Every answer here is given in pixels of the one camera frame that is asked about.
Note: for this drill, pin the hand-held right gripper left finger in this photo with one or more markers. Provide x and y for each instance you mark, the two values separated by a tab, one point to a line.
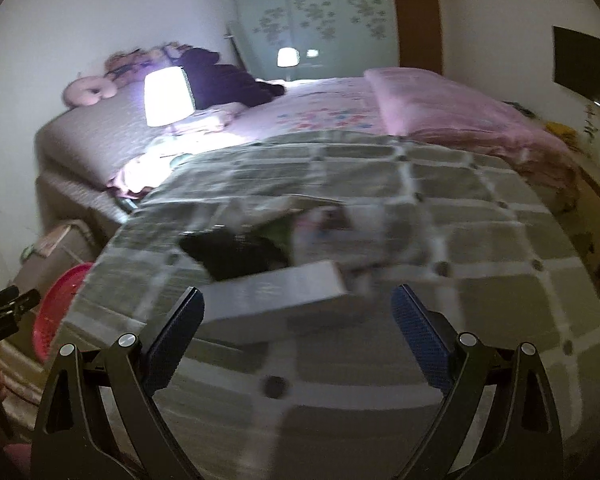
177	340

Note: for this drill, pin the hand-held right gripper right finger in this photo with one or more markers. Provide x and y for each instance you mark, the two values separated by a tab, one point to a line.
420	340

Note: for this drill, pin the pink plastic basket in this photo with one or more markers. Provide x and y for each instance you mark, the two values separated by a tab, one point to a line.
60	310

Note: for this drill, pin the white cardboard box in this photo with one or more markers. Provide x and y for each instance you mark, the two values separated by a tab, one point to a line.
275	295

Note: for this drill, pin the grey checked blanket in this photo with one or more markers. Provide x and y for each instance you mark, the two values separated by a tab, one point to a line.
380	360

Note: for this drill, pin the grey upholstered nightstand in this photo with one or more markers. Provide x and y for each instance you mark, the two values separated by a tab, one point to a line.
55	265

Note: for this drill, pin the orange book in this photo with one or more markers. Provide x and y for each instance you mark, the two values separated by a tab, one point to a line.
55	240

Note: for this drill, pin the grey upholstered bed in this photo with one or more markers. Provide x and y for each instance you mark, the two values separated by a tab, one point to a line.
70	200

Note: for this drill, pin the grey patterned headboard cushion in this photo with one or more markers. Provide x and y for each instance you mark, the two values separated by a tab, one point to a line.
95	135

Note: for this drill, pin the pink plush neck pillow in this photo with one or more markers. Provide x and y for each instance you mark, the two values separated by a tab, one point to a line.
87	91

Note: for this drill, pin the pink duvet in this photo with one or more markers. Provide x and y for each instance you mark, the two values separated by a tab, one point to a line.
455	110

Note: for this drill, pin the white shade table lamp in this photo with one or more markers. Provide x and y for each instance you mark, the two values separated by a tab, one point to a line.
169	97

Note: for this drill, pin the yellow cloth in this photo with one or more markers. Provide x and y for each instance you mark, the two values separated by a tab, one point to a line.
560	130

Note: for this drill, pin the pink floral bed sheet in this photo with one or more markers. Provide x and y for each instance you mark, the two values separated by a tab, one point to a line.
305	105

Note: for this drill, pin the large dark purple plush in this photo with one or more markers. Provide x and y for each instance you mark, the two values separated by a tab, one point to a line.
225	80

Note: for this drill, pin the heap of plush toys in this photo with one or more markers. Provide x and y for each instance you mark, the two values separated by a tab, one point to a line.
140	62

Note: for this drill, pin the artificial pink flower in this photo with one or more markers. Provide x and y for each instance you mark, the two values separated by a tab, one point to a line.
590	125

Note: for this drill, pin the grey leaning board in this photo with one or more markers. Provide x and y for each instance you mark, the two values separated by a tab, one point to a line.
237	47

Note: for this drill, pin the small lit lamp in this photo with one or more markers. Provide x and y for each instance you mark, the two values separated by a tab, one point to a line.
287	57

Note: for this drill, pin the brown door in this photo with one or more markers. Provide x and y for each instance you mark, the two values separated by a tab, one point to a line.
420	25

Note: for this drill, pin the floral sliding door wardrobe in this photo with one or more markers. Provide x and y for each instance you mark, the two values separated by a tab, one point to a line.
330	20

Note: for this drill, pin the black wall television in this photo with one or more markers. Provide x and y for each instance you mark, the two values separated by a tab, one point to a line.
585	65

